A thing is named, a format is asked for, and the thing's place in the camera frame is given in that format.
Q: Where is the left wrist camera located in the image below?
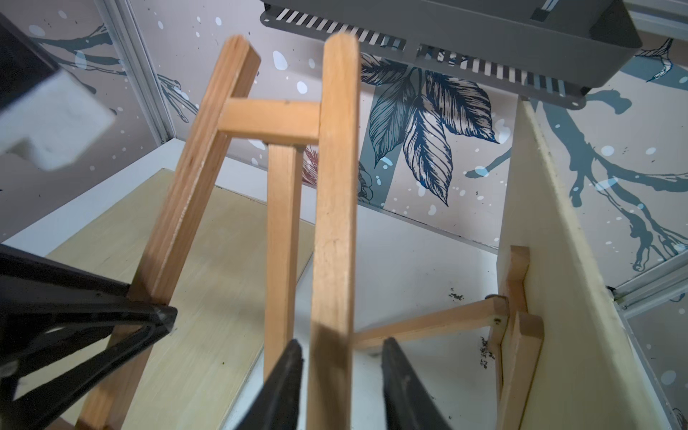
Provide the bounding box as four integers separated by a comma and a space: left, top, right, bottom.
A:
1, 71, 116, 171

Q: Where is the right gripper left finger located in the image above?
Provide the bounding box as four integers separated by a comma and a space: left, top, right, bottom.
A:
236, 339, 304, 430

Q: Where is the plywood board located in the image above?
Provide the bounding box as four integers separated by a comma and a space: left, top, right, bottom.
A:
13, 168, 316, 430
497, 100, 669, 429

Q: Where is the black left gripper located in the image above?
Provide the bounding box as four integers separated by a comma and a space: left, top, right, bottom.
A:
1, 245, 177, 429

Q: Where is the wooden easel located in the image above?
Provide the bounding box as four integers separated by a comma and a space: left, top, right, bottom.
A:
74, 31, 362, 430
353, 245, 544, 429

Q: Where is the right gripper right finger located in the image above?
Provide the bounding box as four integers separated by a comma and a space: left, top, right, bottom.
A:
382, 338, 451, 430

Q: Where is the black hanging basket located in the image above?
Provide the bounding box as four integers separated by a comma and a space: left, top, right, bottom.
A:
260, 0, 641, 109

